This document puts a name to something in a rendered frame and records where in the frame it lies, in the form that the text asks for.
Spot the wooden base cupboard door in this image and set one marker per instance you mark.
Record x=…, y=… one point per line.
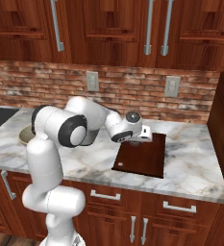
x=177, y=235
x=19, y=205
x=107, y=227

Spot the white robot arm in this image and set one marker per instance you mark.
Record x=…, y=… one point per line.
x=49, y=160

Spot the wooden wall cupboard door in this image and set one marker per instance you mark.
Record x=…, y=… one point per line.
x=110, y=32
x=20, y=32
x=203, y=32

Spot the dark brown square tray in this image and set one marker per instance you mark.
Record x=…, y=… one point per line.
x=145, y=160

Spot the grey wall socket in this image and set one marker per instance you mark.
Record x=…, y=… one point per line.
x=92, y=81
x=172, y=86

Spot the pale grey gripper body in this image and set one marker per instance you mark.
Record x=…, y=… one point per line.
x=135, y=142

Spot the olive green bowl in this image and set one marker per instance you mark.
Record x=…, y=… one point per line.
x=24, y=136

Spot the wooden drawer front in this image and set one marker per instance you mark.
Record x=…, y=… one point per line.
x=209, y=211
x=129, y=198

